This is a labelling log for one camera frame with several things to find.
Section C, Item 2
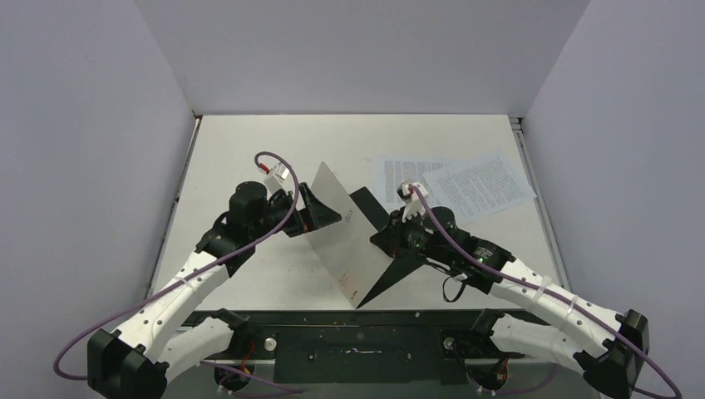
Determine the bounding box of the left printed paper sheet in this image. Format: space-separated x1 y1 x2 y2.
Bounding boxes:
371 155 456 211

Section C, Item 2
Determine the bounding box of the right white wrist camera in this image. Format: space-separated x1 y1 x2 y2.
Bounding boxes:
397 180 429 222

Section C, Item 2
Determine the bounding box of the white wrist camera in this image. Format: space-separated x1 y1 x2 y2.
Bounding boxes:
397 180 429 222
264 163 290 195

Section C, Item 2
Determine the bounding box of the right printed paper sheet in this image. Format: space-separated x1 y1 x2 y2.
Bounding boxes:
423 150 536 225

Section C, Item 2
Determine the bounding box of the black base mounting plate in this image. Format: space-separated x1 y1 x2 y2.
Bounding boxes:
210 310 508 385

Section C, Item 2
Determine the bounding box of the printed paper sheet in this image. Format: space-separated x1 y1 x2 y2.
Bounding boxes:
423 150 536 225
371 155 456 211

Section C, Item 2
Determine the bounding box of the purple cable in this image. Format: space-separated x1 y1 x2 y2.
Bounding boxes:
52 151 302 382
407 185 684 399

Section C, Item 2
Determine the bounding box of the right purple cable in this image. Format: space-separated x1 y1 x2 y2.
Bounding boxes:
407 185 684 399

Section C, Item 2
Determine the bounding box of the grey and black folder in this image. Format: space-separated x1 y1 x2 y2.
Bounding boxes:
306 163 414 310

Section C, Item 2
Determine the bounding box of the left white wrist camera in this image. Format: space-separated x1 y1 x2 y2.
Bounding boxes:
264 163 290 195

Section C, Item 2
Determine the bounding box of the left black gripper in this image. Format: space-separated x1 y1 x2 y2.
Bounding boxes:
250 183 341 239

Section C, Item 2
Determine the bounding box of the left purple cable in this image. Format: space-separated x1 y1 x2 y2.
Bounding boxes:
52 151 302 382

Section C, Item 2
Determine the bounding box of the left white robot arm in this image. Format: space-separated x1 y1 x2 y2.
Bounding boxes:
87 181 342 398

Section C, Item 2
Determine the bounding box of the aluminium frame rail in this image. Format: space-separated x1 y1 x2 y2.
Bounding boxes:
107 324 618 399

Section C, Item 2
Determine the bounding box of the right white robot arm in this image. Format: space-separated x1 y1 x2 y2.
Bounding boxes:
368 207 649 398

